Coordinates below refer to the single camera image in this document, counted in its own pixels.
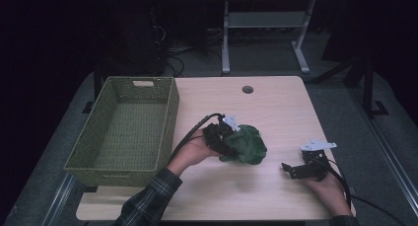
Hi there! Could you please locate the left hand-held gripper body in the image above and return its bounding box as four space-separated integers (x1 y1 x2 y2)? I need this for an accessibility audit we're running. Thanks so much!
202 114 242 157

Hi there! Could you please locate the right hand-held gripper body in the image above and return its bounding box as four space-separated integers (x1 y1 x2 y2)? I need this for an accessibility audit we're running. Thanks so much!
299 139 338 183

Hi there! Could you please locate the green knitted cloth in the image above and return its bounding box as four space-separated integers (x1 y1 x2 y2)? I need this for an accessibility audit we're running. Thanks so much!
218 123 268 166

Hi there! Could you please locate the green woven basket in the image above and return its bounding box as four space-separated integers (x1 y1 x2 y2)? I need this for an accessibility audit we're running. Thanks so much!
63 75 180 188

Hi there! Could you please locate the person's left hand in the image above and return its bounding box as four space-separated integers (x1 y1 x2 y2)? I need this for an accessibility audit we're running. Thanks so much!
166 138 222 178

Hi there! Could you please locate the person's right hand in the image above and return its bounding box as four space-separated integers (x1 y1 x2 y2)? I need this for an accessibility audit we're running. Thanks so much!
301 172 353 218

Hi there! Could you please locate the black metal stand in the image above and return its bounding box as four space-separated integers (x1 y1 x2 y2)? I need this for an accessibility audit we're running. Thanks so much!
305 51 390 119

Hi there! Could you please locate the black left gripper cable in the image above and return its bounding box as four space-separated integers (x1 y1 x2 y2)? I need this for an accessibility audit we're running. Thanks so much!
169 113 227 165

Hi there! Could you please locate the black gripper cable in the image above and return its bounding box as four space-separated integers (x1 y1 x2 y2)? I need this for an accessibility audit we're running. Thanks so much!
324 159 408 226
169 113 227 165

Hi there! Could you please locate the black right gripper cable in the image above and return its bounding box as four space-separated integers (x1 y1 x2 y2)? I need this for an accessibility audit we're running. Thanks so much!
324 159 408 226

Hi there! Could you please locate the metal floor rail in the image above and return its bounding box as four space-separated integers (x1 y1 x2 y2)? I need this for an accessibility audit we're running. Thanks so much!
41 172 77 226
348 87 418 218

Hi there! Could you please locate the tangle of floor cables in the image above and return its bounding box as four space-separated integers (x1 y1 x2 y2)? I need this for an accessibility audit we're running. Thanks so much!
157 24 225 78

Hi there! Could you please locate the grey metal frame table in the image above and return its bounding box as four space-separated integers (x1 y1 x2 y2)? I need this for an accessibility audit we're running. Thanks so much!
209 0 363 75

